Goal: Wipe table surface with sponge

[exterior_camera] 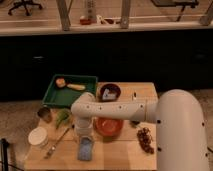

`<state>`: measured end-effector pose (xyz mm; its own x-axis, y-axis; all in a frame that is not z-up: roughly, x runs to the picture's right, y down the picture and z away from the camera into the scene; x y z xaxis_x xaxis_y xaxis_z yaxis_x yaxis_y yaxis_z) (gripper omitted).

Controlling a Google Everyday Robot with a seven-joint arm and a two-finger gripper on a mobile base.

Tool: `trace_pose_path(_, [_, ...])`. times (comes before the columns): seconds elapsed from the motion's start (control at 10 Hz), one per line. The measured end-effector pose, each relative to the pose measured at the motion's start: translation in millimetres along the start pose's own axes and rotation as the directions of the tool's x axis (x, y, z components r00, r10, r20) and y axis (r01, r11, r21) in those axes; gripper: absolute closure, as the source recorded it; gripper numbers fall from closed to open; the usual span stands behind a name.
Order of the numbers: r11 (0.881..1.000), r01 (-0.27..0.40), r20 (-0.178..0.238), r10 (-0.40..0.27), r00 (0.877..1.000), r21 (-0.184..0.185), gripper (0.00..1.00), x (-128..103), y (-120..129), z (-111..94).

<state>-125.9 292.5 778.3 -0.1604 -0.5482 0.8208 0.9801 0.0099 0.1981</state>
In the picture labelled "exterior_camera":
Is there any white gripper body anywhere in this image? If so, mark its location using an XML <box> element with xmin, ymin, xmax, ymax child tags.
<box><xmin>74</xmin><ymin>117</ymin><xmax>93</xmax><ymax>138</ymax></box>

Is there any blue sponge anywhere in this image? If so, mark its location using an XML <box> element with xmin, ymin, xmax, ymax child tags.
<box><xmin>78</xmin><ymin>137</ymin><xmax>93</xmax><ymax>161</ymax></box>

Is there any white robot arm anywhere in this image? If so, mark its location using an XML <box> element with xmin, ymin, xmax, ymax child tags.
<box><xmin>71</xmin><ymin>89</ymin><xmax>210</xmax><ymax>171</ymax></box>

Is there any orange plastic plate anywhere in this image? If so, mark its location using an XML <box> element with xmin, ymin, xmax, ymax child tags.
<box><xmin>93</xmin><ymin>117</ymin><xmax>124</xmax><ymax>137</ymax></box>

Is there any green leafy vegetable toy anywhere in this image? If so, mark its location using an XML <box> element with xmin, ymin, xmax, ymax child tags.
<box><xmin>55</xmin><ymin>109</ymin><xmax>70</xmax><ymax>128</ymax></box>

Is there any metal fork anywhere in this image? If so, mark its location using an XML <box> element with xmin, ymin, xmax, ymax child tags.
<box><xmin>44</xmin><ymin>127</ymin><xmax>70</xmax><ymax>159</ymax></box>

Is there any dark bowl with white item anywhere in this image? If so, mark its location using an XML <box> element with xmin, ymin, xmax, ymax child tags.
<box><xmin>100</xmin><ymin>83</ymin><xmax>121</xmax><ymax>101</ymax></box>

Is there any green plastic tray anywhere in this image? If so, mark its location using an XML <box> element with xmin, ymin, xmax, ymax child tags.
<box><xmin>43</xmin><ymin>74</ymin><xmax>98</xmax><ymax>108</ymax></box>

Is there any small dark metal cup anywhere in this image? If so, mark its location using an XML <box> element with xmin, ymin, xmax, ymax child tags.
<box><xmin>37</xmin><ymin>107</ymin><xmax>52</xmax><ymax>123</ymax></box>

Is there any white round container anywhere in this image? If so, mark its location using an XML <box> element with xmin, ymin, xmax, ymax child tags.
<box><xmin>28</xmin><ymin>127</ymin><xmax>48</xmax><ymax>148</ymax></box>

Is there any bunch of dark grapes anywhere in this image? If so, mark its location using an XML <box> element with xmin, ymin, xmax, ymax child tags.
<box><xmin>137</xmin><ymin>127</ymin><xmax>154</xmax><ymax>154</ymax></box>

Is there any red object on shelf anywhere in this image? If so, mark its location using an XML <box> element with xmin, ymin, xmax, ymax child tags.
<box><xmin>79</xmin><ymin>18</ymin><xmax>92</xmax><ymax>25</ymax></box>

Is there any black office chair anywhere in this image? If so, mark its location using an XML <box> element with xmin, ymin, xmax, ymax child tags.
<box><xmin>8</xmin><ymin>0</ymin><xmax>43</xmax><ymax>16</ymax></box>

